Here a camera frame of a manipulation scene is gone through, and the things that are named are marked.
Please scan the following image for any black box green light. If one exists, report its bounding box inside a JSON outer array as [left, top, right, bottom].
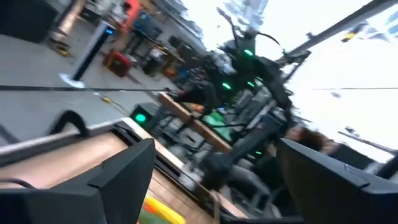
[[129, 103, 157, 129]]

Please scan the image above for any black cabinet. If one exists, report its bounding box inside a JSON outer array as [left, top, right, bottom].
[[0, 0, 58, 44]]

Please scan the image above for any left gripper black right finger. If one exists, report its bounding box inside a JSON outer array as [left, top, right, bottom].
[[276, 138, 398, 224]]

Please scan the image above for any yellow lemon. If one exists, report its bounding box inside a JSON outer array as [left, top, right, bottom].
[[143, 195, 187, 224]]

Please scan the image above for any red box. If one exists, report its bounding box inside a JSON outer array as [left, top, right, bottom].
[[103, 49, 131, 78]]

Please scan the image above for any floor stand with white base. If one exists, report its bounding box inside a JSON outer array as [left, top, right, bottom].
[[58, 20, 116, 90]]

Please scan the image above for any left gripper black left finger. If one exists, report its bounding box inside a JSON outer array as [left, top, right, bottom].
[[0, 138, 157, 224]]

